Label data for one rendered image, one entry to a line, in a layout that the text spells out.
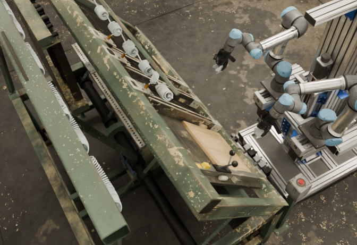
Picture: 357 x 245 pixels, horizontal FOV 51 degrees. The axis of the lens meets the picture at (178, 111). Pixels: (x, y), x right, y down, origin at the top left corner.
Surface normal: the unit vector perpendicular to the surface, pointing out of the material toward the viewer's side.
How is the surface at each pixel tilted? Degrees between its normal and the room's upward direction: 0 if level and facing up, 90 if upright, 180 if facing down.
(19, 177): 0
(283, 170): 0
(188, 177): 35
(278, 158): 0
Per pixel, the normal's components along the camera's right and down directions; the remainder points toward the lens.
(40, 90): -0.04, -0.57
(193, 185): -0.52, -0.20
